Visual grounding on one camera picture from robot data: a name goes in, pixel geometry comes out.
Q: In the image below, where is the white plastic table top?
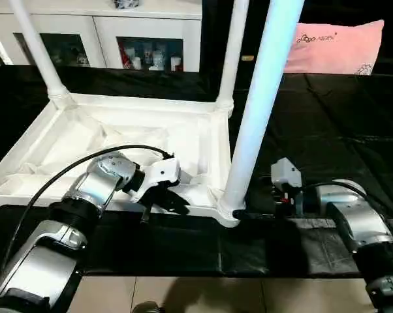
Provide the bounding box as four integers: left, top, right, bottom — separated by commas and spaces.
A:
0, 93, 242, 228

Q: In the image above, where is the white plastic table leg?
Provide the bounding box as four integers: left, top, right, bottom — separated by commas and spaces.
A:
7, 0, 75, 110
214, 0, 251, 118
219, 0, 307, 212

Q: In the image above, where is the black work mat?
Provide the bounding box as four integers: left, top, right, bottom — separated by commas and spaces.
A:
0, 64, 393, 280

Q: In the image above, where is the red bottle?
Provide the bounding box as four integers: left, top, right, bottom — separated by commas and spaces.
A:
119, 44, 130, 70

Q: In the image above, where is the pink pillow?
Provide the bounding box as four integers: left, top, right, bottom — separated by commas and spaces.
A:
284, 19, 386, 75

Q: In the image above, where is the black cabinet with gold label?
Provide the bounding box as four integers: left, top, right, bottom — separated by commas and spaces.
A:
200, 0, 393, 74

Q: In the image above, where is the white glass-door cabinet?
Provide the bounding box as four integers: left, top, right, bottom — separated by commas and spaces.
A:
0, 0, 204, 72

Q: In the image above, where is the dark patterned ornament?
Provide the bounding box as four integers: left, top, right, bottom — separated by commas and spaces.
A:
112, 0, 142, 10

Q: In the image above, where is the white pole with cyan tip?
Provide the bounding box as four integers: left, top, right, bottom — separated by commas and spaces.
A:
0, 16, 16, 66

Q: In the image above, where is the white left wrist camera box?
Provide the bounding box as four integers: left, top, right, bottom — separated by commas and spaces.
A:
136, 158, 182, 204

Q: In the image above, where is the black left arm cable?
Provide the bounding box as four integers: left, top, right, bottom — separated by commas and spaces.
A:
0, 144, 176, 281

